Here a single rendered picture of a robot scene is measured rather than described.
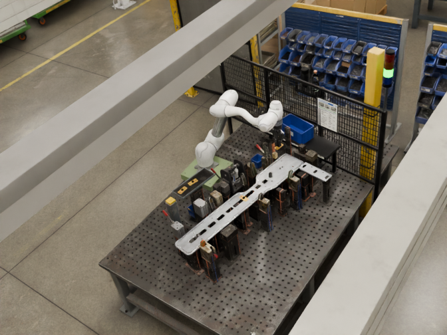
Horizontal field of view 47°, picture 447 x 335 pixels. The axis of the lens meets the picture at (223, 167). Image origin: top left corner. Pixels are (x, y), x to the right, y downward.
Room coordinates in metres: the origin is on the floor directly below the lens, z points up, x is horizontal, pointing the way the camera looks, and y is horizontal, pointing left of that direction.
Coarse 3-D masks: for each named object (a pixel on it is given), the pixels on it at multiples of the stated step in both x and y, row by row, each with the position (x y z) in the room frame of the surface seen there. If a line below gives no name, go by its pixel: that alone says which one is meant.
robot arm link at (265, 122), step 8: (224, 112) 3.57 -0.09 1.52; (232, 112) 3.54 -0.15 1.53; (240, 112) 3.48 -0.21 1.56; (248, 112) 3.44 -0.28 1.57; (272, 112) 3.26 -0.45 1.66; (248, 120) 3.32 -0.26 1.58; (256, 120) 3.25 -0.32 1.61; (264, 120) 3.17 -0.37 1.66; (272, 120) 3.18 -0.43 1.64; (264, 128) 3.14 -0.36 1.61
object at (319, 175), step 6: (306, 162) 3.36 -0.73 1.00; (300, 168) 3.30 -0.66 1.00; (306, 168) 3.28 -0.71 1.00; (312, 168) 3.27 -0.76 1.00; (318, 168) 3.26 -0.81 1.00; (312, 174) 3.20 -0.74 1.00; (318, 174) 3.18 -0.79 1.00; (324, 174) 3.17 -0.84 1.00; (330, 174) 3.16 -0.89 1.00; (324, 180) 3.10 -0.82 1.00
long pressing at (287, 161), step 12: (288, 156) 3.48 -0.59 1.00; (276, 168) 3.35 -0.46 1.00; (288, 168) 3.32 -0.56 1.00; (276, 180) 3.20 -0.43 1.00; (240, 192) 3.12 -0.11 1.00; (264, 192) 3.08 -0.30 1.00; (228, 204) 3.01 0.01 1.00; (240, 204) 2.98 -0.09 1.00; (216, 216) 2.89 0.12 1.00; (228, 216) 2.87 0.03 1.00; (192, 228) 2.80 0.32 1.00; (204, 228) 2.78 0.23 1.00; (216, 228) 2.76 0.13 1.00; (180, 240) 2.70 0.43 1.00; (192, 252) 2.56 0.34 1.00
